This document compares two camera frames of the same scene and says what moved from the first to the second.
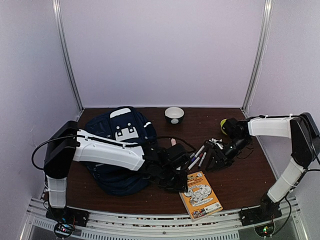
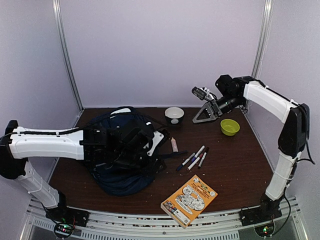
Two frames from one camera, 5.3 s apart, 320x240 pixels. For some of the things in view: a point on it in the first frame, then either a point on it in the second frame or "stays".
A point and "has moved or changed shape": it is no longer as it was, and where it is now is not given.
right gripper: [220, 156] -> [214, 112]
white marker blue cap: [191, 156] -> [184, 163]
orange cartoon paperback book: [200, 201] has moved or changed shape
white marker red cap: [204, 154] stays
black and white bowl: [174, 115] stays
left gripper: [180, 187] -> [153, 167]
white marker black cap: [199, 151] stays
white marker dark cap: [194, 163] stays
